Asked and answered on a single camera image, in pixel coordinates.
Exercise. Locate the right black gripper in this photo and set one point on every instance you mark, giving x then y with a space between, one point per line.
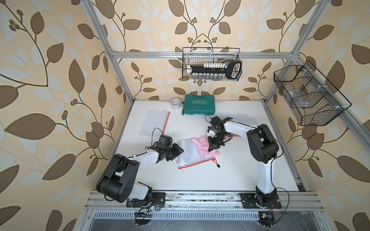
212 146

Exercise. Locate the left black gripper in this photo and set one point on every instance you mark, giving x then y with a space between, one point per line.
176 147

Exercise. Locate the pink microfiber cloth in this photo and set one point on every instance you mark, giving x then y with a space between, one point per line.
202 145

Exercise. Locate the stack of mesh document bags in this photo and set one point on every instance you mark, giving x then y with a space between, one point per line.
155 123

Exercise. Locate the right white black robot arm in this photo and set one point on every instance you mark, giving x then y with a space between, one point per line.
263 146

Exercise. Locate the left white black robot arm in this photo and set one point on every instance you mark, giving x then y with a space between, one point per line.
118 181

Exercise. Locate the clear plastic bag in basket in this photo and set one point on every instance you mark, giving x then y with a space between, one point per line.
299 99

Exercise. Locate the green plastic tool case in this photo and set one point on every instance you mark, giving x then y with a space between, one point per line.
199 105

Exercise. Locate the clear tape roll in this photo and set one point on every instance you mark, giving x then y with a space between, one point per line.
176 103

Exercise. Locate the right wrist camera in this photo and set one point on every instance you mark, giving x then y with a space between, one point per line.
211 132

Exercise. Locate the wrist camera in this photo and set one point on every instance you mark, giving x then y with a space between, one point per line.
164 141
211 132

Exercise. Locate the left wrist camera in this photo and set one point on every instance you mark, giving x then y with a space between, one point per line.
164 141

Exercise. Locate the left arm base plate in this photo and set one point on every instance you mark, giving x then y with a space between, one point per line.
153 199

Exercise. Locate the black socket holder rail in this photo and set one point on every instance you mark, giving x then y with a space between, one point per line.
226 70

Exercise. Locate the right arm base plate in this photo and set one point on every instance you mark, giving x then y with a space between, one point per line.
259 200

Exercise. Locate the black wire basket centre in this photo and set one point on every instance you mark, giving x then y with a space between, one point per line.
201 55

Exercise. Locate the black wire basket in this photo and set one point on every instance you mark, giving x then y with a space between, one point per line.
313 98
201 55

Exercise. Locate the black wire basket right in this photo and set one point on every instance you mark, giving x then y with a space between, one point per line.
313 98

